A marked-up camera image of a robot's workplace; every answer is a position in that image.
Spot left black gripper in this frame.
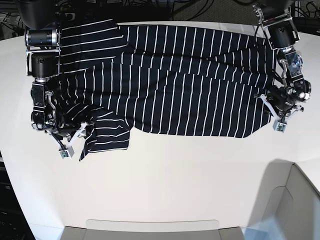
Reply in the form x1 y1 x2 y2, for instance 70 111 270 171
267 86 300 117

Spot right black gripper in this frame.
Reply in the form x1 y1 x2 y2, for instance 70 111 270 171
44 122 80 143

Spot navy white striped T-shirt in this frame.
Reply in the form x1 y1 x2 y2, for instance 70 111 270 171
58 19 276 158

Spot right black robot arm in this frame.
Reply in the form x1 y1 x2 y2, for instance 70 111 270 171
15 0 82 144

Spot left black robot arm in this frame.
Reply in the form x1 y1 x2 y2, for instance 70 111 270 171
252 0 312 120

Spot grey bin front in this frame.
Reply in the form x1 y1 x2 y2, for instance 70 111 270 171
60 219 245 240

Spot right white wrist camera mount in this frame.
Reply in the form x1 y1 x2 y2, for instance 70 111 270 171
49 122 89 159

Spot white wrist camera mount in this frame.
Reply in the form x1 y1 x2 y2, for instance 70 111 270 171
49 122 89 159
254 94 304 133

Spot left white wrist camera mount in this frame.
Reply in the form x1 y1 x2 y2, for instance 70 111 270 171
254 94 304 133

